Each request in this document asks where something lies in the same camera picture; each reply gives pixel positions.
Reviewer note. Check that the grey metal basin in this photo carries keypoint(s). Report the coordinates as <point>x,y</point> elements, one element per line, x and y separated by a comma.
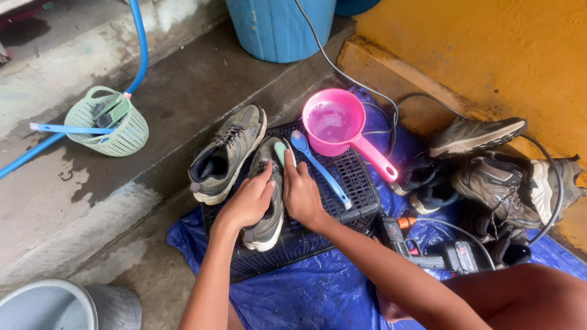
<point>69,307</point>

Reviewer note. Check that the person's left hand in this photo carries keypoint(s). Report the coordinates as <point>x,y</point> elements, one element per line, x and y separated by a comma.
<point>245,201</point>

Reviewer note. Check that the brown low hiking shoe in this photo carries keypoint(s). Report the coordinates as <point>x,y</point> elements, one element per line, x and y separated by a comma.
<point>472,135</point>

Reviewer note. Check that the dark blue barrel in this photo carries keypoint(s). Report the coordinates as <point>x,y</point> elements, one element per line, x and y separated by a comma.
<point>355,5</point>

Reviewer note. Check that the large blue plastic barrel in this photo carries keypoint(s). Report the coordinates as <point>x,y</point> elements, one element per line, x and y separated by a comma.
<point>279,27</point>

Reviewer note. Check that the small green scrub brush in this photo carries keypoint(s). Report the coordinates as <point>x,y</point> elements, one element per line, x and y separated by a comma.
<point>279,152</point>

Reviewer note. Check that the green plastic basket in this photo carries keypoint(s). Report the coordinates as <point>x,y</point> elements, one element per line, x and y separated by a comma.
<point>124,137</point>

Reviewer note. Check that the person's leg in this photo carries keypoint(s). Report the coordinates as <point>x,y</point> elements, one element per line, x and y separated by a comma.
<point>523,298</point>

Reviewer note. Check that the person's right hand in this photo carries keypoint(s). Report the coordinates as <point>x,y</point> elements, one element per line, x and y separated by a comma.
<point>300,195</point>

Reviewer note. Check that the pink plastic water dipper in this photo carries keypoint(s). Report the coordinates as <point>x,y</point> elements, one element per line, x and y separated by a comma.
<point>332,121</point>

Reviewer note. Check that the black shoe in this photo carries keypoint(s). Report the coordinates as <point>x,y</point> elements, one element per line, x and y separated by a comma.
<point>502,243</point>

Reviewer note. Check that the black navy sneaker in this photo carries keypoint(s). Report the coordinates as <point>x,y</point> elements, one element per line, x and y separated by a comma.
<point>433,197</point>
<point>415,176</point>

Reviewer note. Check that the blue tarp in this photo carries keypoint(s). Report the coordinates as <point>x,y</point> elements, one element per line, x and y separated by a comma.
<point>330,293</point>

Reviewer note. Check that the green brush in basket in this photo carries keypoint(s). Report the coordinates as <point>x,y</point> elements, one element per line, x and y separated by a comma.
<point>117,110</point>

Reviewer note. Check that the olive grey sneaker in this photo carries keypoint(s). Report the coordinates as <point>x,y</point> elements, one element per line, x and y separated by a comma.
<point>229,151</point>
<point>270,224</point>

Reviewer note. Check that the black plastic crate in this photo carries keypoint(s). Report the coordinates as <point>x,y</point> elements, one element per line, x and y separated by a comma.
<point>348,183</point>

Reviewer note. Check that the brown beige hiking boot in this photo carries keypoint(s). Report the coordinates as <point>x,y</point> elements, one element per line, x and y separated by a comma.
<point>557,188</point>

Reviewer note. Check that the brown laced hiking boot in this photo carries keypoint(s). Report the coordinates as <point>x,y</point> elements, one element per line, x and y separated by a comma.
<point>495,188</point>

